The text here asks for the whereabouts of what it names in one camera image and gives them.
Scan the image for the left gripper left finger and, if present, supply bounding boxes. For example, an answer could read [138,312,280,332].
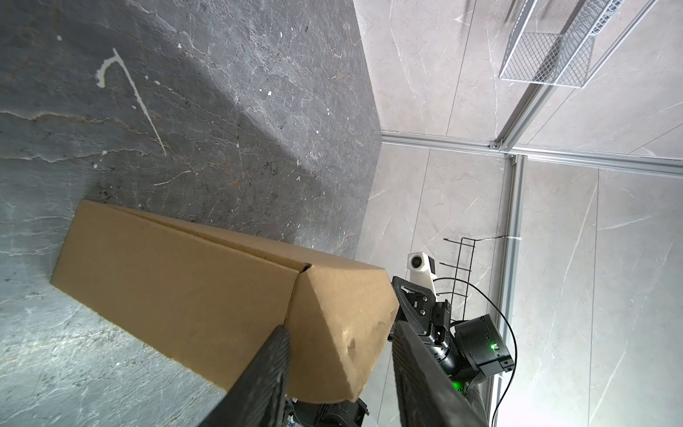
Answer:
[200,326,291,427]

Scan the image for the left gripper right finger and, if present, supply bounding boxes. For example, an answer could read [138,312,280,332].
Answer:
[392,321,487,427]

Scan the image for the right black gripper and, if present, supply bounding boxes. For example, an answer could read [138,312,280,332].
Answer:
[391,276,454,374]

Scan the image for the brown cardboard box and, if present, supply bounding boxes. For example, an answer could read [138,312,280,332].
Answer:
[51,201,398,404]

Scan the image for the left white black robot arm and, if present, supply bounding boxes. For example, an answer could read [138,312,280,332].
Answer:
[200,321,487,426]

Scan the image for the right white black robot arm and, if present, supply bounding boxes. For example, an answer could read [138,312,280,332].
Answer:
[389,277,516,420]

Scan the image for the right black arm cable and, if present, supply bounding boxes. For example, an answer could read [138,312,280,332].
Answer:
[433,276,519,427]

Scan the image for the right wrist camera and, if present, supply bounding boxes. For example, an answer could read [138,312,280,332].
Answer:
[407,252,437,295]

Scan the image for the black wire hook rack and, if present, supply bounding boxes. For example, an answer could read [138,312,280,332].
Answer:
[437,235,508,320]

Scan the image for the white wire mesh basket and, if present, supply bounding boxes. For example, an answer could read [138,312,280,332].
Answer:
[499,1,622,88]

